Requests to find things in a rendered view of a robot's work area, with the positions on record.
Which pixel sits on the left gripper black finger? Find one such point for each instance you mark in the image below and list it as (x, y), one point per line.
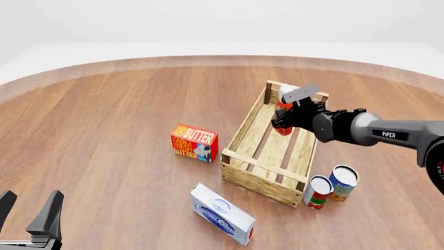
(6, 205)
(48, 216)

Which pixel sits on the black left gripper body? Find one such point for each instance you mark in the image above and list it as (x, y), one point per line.
(31, 246)

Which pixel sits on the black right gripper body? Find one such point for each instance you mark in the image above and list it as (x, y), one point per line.
(307, 114)

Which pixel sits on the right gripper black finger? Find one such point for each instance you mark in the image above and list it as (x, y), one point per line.
(282, 118)

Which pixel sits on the red ketchup bottle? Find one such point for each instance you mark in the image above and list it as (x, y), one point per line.
(284, 131)

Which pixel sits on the grey and black right robot arm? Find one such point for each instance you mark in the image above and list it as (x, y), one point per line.
(362, 126)

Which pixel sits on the wooden slat tray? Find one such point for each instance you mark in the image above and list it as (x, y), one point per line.
(267, 179)

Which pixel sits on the blue and yellow soup tin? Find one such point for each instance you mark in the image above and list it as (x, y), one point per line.
(342, 186)

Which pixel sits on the tin with tomato print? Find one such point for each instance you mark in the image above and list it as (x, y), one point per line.
(317, 195)

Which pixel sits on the red and yellow butter box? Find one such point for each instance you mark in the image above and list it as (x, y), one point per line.
(194, 142)

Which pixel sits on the silver and blue cream cheese box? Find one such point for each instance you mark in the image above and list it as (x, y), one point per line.
(222, 213)

